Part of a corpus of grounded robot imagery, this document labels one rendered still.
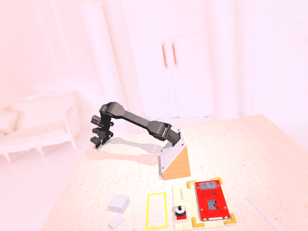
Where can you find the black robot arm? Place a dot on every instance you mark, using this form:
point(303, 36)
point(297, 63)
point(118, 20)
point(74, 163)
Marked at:
point(116, 111)

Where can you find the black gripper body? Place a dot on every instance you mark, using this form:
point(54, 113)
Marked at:
point(102, 135)

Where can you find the black and white toy wheel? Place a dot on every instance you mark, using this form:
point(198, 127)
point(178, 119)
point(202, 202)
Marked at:
point(180, 213)

